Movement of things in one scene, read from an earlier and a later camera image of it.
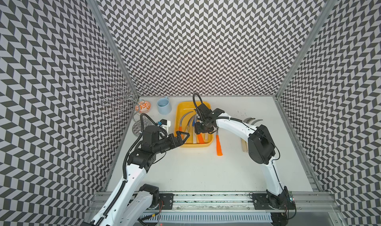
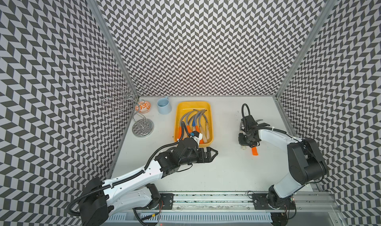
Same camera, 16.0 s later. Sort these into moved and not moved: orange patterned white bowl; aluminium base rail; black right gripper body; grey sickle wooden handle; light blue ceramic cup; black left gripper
Moved: grey sickle wooden handle; black right gripper body; black left gripper
Not moved: orange patterned white bowl; aluminium base rail; light blue ceramic cup
